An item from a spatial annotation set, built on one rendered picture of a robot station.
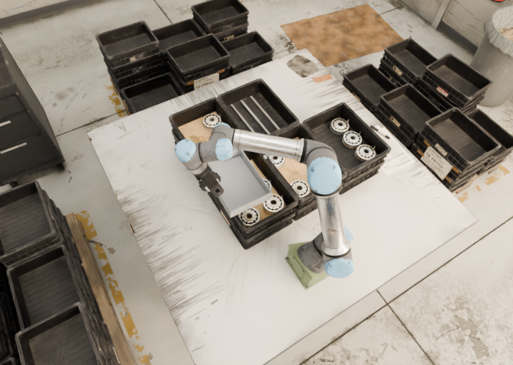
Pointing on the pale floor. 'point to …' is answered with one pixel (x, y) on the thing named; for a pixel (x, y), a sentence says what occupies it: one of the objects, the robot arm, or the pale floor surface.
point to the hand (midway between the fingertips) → (215, 189)
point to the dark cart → (23, 127)
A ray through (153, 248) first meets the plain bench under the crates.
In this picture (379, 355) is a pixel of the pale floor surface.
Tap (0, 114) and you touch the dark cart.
